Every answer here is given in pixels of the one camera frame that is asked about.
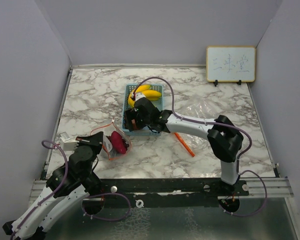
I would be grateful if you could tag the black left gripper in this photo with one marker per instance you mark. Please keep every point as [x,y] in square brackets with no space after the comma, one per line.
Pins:
[95,141]

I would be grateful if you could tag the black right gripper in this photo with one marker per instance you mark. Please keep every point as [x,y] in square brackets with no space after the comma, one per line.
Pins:
[131,114]

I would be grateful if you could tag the clear orange zipper bag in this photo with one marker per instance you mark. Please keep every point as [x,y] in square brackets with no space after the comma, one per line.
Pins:
[107,151]

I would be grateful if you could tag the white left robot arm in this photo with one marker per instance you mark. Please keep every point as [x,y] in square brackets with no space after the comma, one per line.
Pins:
[75,179]

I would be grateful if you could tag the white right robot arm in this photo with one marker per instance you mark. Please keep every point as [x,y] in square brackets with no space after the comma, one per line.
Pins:
[224,138]

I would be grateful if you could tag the light blue plastic basket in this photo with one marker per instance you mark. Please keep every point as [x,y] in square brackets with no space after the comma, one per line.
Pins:
[145,131]

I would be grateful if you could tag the yellow banana bunch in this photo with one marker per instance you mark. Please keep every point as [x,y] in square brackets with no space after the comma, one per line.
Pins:
[150,94]

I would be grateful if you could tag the small framed whiteboard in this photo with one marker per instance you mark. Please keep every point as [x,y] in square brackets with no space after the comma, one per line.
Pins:
[230,64]

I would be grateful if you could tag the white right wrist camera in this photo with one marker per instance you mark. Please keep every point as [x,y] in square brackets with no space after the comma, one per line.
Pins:
[137,96]

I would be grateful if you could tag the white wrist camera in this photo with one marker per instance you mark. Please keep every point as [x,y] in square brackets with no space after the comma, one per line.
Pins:
[66,143]
[137,96]

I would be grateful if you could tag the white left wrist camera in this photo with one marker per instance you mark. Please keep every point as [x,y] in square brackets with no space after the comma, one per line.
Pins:
[66,143]

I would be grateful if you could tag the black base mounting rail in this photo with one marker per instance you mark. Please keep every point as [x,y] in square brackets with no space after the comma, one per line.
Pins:
[164,192]

